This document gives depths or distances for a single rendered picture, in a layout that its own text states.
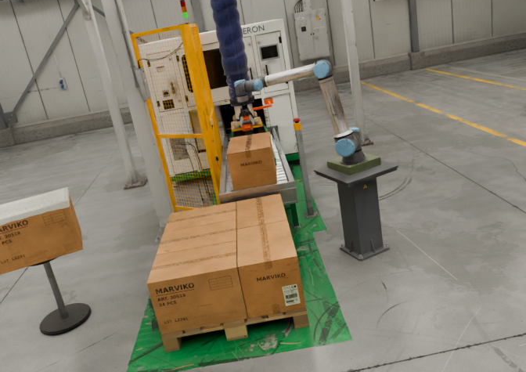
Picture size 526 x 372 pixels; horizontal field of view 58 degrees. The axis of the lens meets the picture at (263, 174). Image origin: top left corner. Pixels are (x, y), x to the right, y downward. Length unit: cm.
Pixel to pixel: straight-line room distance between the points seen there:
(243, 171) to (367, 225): 118
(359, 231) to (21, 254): 259
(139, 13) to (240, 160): 910
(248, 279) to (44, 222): 156
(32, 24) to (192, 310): 1107
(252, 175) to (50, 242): 174
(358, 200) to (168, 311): 171
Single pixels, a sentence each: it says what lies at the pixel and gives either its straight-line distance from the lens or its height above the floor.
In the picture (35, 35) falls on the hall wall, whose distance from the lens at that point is 1360.
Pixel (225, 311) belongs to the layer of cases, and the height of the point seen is 23.
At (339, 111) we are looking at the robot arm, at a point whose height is 127.
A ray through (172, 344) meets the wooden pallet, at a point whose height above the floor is 6.
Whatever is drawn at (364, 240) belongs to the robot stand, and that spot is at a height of 15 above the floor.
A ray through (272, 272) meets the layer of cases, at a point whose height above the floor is 46.
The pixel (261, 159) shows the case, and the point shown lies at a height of 85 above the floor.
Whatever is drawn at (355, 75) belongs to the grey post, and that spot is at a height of 102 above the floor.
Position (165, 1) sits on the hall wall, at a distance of 1294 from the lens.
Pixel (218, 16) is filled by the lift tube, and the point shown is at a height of 210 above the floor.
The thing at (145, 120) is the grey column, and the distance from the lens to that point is 493.
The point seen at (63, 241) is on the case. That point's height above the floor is 73.
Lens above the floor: 204
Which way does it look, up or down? 18 degrees down
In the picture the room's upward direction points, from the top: 10 degrees counter-clockwise
